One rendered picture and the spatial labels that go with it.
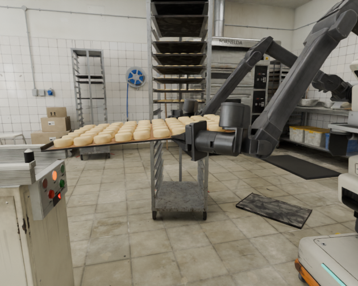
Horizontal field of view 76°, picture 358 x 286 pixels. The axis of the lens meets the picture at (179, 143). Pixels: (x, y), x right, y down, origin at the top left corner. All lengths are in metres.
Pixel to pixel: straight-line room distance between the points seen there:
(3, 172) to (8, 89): 4.38
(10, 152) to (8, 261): 0.43
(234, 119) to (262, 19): 5.46
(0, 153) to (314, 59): 1.15
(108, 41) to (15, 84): 1.85
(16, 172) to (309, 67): 0.86
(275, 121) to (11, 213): 0.79
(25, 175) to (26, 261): 0.29
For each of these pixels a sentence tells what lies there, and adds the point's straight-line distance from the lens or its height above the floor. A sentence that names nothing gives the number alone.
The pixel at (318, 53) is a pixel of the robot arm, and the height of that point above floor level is 1.21.
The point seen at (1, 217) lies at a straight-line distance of 0.90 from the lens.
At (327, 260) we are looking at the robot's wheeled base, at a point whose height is 0.27.
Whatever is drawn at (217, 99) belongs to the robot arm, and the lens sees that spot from 1.15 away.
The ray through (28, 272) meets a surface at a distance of 0.98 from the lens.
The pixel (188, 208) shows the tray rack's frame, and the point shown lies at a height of 0.15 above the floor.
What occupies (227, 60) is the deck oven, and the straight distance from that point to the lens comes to 4.28.
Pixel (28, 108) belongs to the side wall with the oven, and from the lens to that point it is 5.11.
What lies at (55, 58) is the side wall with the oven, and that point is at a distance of 5.00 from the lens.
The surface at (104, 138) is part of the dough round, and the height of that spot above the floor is 0.98.
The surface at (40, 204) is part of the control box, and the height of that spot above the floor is 0.76.
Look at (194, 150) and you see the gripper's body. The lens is 0.60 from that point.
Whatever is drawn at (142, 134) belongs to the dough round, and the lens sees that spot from 0.67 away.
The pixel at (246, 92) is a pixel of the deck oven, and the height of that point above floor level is 1.15.
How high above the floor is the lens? 1.10
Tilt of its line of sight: 12 degrees down
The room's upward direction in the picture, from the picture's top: straight up
